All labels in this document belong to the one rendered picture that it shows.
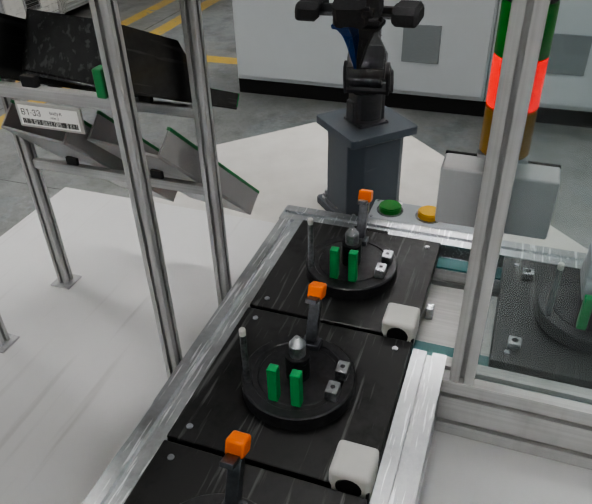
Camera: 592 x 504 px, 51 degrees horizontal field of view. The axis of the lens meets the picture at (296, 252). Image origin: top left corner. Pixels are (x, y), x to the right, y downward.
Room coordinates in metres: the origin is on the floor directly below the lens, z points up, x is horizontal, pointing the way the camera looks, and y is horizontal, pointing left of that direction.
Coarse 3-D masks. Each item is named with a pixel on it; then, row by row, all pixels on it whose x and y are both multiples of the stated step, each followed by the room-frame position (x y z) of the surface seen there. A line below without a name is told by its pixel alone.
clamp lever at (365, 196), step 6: (360, 192) 0.83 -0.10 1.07; (366, 192) 0.83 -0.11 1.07; (372, 192) 0.84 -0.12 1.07; (360, 198) 0.83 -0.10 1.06; (366, 198) 0.83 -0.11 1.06; (372, 198) 0.84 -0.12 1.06; (360, 204) 0.81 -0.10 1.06; (366, 204) 0.81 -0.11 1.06; (360, 210) 0.83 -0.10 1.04; (366, 210) 0.82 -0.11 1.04; (360, 216) 0.82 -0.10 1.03; (366, 216) 0.82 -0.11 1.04; (360, 222) 0.82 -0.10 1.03; (366, 222) 0.82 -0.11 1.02; (360, 228) 0.81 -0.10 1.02; (360, 234) 0.81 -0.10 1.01
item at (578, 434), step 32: (448, 288) 0.78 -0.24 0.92; (448, 320) 0.71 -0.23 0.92; (448, 352) 0.61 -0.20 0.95; (448, 384) 0.54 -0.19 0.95; (480, 384) 0.54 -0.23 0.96; (448, 416) 0.54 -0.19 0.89; (480, 416) 0.53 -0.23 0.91; (512, 416) 0.51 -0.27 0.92; (544, 416) 0.51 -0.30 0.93; (576, 416) 0.49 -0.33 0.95; (512, 448) 0.51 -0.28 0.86; (544, 448) 0.50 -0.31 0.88; (576, 448) 0.49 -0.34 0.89
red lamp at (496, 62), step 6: (492, 60) 0.59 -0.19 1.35; (498, 60) 0.57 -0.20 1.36; (492, 66) 0.58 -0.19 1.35; (498, 66) 0.57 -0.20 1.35; (492, 72) 0.58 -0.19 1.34; (498, 72) 0.57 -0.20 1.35; (492, 78) 0.58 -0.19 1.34; (498, 78) 0.57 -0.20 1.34; (492, 84) 0.58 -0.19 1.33; (492, 90) 0.58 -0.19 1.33; (492, 96) 0.57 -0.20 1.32; (486, 102) 0.59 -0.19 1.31; (492, 102) 0.57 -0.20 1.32; (492, 108) 0.57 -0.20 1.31
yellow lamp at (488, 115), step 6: (486, 108) 0.58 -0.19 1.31; (486, 114) 0.58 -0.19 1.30; (492, 114) 0.57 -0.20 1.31; (486, 120) 0.58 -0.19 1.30; (486, 126) 0.58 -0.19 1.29; (486, 132) 0.58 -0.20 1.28; (480, 138) 0.59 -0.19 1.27; (486, 138) 0.57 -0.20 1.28; (480, 144) 0.58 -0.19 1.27; (486, 144) 0.57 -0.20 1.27; (480, 150) 0.58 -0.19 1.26; (486, 150) 0.57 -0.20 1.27
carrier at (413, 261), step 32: (320, 224) 0.90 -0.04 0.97; (288, 256) 0.81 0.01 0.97; (320, 256) 0.78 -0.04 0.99; (352, 256) 0.71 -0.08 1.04; (384, 256) 0.75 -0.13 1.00; (416, 256) 0.80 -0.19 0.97; (288, 288) 0.73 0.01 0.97; (352, 288) 0.70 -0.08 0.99; (384, 288) 0.71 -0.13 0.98; (416, 288) 0.72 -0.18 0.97; (320, 320) 0.66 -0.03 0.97; (352, 320) 0.65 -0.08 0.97; (384, 320) 0.63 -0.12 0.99; (416, 320) 0.63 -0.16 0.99
